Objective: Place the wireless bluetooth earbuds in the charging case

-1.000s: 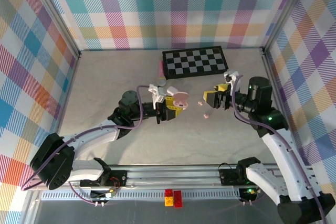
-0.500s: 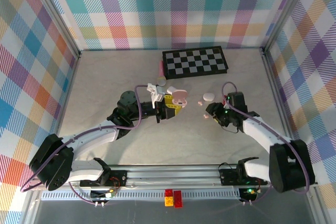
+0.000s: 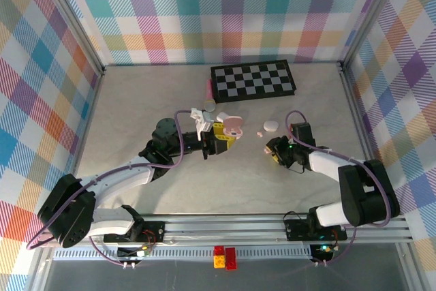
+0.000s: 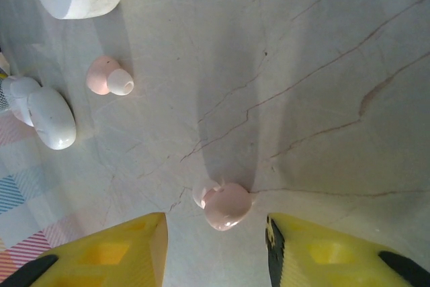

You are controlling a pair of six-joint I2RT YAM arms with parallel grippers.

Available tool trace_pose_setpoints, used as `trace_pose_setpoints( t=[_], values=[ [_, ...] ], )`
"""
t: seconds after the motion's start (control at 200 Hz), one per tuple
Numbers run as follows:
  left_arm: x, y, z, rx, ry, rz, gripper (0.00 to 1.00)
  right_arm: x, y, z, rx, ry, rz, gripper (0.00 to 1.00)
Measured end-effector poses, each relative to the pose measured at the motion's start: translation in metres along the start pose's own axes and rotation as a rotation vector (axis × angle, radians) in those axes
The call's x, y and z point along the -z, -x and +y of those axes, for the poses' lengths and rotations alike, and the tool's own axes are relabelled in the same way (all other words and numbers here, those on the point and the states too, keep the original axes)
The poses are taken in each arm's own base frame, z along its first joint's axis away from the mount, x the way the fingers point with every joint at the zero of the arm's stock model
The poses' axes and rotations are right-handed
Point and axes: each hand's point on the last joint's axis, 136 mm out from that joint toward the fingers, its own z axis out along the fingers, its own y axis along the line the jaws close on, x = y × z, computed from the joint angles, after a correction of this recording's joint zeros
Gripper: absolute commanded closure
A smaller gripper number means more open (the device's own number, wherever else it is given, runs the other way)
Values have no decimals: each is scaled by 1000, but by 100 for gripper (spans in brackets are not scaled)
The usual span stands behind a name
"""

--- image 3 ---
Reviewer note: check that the pink earbud case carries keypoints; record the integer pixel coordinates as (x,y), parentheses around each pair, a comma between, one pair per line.
(233,122)

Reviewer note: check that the white round earbud case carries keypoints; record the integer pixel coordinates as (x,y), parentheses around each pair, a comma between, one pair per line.
(271,125)

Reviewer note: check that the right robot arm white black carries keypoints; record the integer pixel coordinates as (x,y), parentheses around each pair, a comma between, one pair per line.
(323,165)

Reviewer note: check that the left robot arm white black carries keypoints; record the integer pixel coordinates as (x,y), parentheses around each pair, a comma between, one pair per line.
(119,176)

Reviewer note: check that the pink cylindrical tube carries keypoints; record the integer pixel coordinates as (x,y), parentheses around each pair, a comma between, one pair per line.
(209,90)

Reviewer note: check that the black grey checkerboard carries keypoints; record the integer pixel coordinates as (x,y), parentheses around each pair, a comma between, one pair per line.
(252,79)

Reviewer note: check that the small red toy brick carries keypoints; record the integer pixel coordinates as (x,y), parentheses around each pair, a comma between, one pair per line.
(219,250)

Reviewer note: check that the long red toy brick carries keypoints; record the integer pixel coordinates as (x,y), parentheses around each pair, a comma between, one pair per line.
(231,257)

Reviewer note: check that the yellow toy brick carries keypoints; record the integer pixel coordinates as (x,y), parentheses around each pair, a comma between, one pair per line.
(219,262)

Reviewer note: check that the aluminium floor side rail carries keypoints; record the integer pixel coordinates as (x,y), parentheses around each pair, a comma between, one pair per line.
(88,117)
(352,100)

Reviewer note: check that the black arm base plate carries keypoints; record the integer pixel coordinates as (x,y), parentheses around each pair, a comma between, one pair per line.
(296,229)
(153,231)

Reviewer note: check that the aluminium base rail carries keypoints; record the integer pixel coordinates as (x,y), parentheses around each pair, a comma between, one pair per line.
(221,228)

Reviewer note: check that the black electronics bracket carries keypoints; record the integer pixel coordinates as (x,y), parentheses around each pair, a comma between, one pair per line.
(323,250)
(129,253)

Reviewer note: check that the aluminium frame post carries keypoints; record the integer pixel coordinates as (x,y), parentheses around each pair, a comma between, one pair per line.
(79,30)
(369,15)

